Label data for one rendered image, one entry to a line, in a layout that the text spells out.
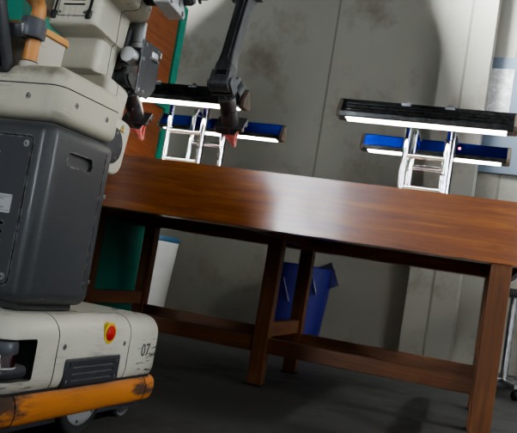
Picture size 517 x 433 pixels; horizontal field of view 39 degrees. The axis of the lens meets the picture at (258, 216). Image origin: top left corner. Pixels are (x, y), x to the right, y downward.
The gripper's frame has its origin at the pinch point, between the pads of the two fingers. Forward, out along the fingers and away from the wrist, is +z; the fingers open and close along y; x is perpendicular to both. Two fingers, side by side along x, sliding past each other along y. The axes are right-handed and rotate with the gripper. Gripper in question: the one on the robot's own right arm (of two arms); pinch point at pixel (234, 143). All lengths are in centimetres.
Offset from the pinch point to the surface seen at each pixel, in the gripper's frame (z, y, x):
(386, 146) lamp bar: 44, -41, -63
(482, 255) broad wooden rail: 8, -85, 28
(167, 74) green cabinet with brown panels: 52, 84, -114
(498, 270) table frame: 11, -90, 30
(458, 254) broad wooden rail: 9, -79, 28
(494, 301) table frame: 17, -90, 37
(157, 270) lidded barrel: 184, 108, -89
